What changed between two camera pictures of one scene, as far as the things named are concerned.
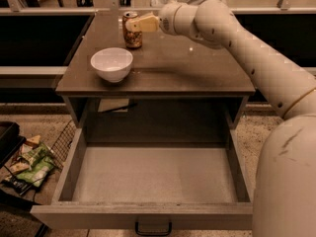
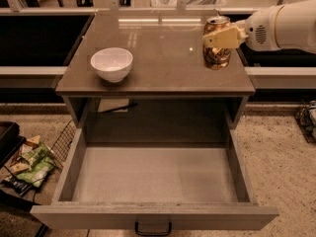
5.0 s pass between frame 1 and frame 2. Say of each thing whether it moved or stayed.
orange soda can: moved
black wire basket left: stayed
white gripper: moved
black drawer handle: stayed
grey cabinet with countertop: stayed
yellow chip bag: stayed
